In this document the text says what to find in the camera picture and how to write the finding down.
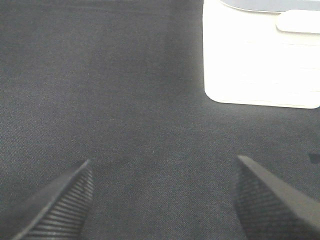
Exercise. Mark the white plastic storage bin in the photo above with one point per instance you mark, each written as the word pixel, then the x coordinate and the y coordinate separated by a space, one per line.
pixel 262 52

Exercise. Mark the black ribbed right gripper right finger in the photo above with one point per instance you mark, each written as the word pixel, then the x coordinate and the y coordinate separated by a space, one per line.
pixel 268 208

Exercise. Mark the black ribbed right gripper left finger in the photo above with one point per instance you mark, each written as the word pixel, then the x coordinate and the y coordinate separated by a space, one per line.
pixel 56 212

